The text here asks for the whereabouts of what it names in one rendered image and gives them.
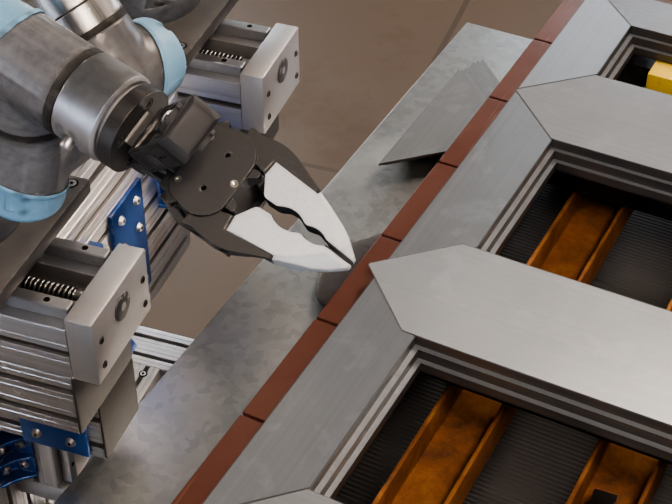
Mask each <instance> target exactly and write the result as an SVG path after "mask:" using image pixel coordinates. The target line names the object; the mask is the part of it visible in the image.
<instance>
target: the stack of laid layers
mask: <svg viewBox="0 0 672 504"><path fill-rule="evenodd" d="M633 54H634V55H638V56H642V57H646V58H650V59H654V60H657V61H661V62H665V63H669V64H672V36H668V35H664V34H660V33H656V32H653V31H649V30H645V29H641V28H637V27H633V26H631V27H630V28H629V30H628V31H627V33H626V34H625V35H624V37H623V38H622V40H621V41H620V43H619V44H618V46H617V47H616V48H615V50H614V51H613V53H612V54H611V56H610V57H609V59H608V60H607V61H606V63H605V64H604V66H603V67H602V69H601V70H600V71H599V73H598V74H597V75H599V76H602V77H606V78H610V79H613V80H616V79H617V78H618V76H619V75H620V74H621V72H622V71H623V69H624V68H625V66H626V65H627V63H628V62H629V60H630V59H631V57H632V56H633ZM551 140H552V141H551V142H550V144H549V145H548V146H547V148H546V149H545V151H544V152H543V154H542V155H541V156H540V158H539V159H538V161H537V162H536V164H535V165H534V167H533V168H532V169H531V171H530V172H529V174H528V175H527V177H526V178H525V180H524V181H523V182H522V184H521V185H520V187H519V188H518V190H517V191H516V192H515V194H514V195H513V197H512V198H511V200H510V201H509V203H508V204H507V205H506V207H505V208H504V210H503V211H502V213H501V214H500V216H499V217H498V218H497V220H496V221H495V223H494V224H493V226H492V227H491V228H490V230H489V231H488V233H487V234H486V236H485V237H484V239H483V240H482V241H481V243H480V244H479V246H478V247H477V248H478V249H481V250H484V251H487V252H490V253H493V254H496V255H499V253H500V252H501V250H502V249H503V247H504V246H505V244H506V243H507V241H508V240H509V238H510V237H511V235H512V234H513V232H514V231H515V230H516V228H517V227H518V225H519V224H520V222H521V221H522V219H523V218H524V216H525V215H526V213H527V212H528V210H529V209H530V207H531V206H532V204H533V203H534V201H535V200H536V198H537V197H538V195H539V194H540V192H541V191H542V189H543V188H544V186H545V185H546V183H547V182H548V180H549V179H550V178H551V176H552V175H553V173H554V172H555V170H557V171H560V172H564V173H567V174H570V175H574V176H577V177H580V178H584V179H587V180H590V181H594V182H597V183H601V184H604V185H607V186H611V187H614V188H617V189H621V190H624V191H627V192H631V193H634V194H637V195H641V196H644V197H648V198H651V199H654V200H658V201H661V202H664V203H668V204H671V205H672V174H670V173H667V172H663V171H660V170H656V169H653V168H650V167H646V166H643V165H639V164H636V163H632V162H629V161H625V160H622V159H619V158H615V157H612V156H608V155H605V154H601V153H598V152H594V151H591V150H587V149H584V148H581V147H577V146H574V145H570V144H567V143H563V142H560V141H556V140H553V139H551ZM414 337H415V338H414V339H413V341H412V342H411V344H410V345H409V347H408V348H407V349H406V351H405V352H404V354H403V355H402V357H401V358H400V360H399V361H398V362H397V364H396V365H395V367H394V368H393V370H392V371H391V373H390V374H389V375H388V377H387V378H386V380H385V381H384V383H383V384H382V386H381V387H380V388H379V390H378V391H377V393H376V394H375V396H374V397H373V398H372V400H371V401H370V403H369V404H368V406H367V407H366V409H365V410H364V411H363V413H362V414H361V416H360V417H359V419H358V420H357V422H356V423H355V424H354V426H353V427H352V429H351V430H350V432H349V433H348V434H347V436H346V437H345V439H344V440H343V442H342V443H341V445H340V446H339V447H338V449H337V450H336V452H335V453H334V455H333V456H332V458H331V459H330V460H329V462H328V463H327V465H326V466H325V468H324V469H323V470H322V472H321V473H320V475H319V476H318V478H317V479H316V481H315V482H314V483H313V485H312V486H311V488H308V489H309V490H312V491H314V492H317V493H319V494H322V495H324V496H327V497H329V498H332V499H334V498H335V497H336V495H337V494H338V493H339V491H340V490H341V488H342V487H343V485H344V484H345V482H346V481H347V479H348V478H349V476H350V475H351V473H352V472H353V470H354V469H355V467H356V466H357V464H358V463H359V461H360V460H361V458H362V457H363V455H364V454H365V452H366V451H367V449H368V448H369V446H370V445H371V443H372V442H373V441H374V439H375V438H376V436H377V435H378V433H379V432H380V430H381V429H382V427H383V426H384V424H385V423H386V421H387V420H388V418H389V417H390V415H391V414H392V412H393V411H394V409H395V408H396V406H397V405H398V403H399V402H400V400H401V399H402V397H403V396H404V394H405V393H406V391H407V390H408V389H409V387H410V386H411V384H412V383H413V381H414V380H415V378H416V377H417V375H418V374H419V372H420V371H422V372H424V373H427V374H430V375H433V376H435V377H438V378H441V379H444V380H447V381H449V382H452V383H455V384H458V385H460V386H463V387H466V388H469V389H471V390H474V391H477V392H480V393H482V394H485V395H488V396H491V397H494V398H496V399H499V400H502V401H505V402H507V403H510V404H513V405H516V406H518V407H521V408H524V409H527V410H529V411H532V412H535V413H538V414H540V415H543V416H546V417H549V418H552V419H554V420H557V421H560V422H563V423H565V424H568V425H571V426H574V427H576V428H579V429H582V430H585V431H587V432H590V433H593V434H596V435H599V436H601V437H604V438H607V439H610V440H612V441H615V442H618V443H621V444H623V445H626V446H629V447H632V448H634V449H637V450H640V451H643V452H646V453H648V454H651V455H654V456H657V457H659V458H662V459H665V460H668V461H670V462H672V426H670V425H667V424H664V423H661V422H658V421H655V420H653V419H650V418H647V417H644V416H641V415H638V414H636V413H633V412H630V411H627V410H624V409H621V408H618V407H616V406H613V405H610V404H607V403H604V402H601V401H599V400H596V399H593V398H590V397H587V396H584V395H581V394H579V393H576V392H573V391H570V390H567V389H564V388H562V387H559V386H556V385H553V384H550V383H547V382H544V381H542V380H539V379H536V378H533V377H531V376H527V375H525V374H522V373H519V372H516V371H513V370H510V369H507V368H505V367H502V366H499V365H496V364H493V363H490V362H488V361H485V360H482V359H479V358H476V357H473V356H470V355H468V354H465V353H462V352H459V351H456V350H454V349H451V348H448V347H445V346H443V345H440V344H437V343H434V342H431V341H429V340H426V339H423V338H420V337H418V336H415V335H414Z"/></svg>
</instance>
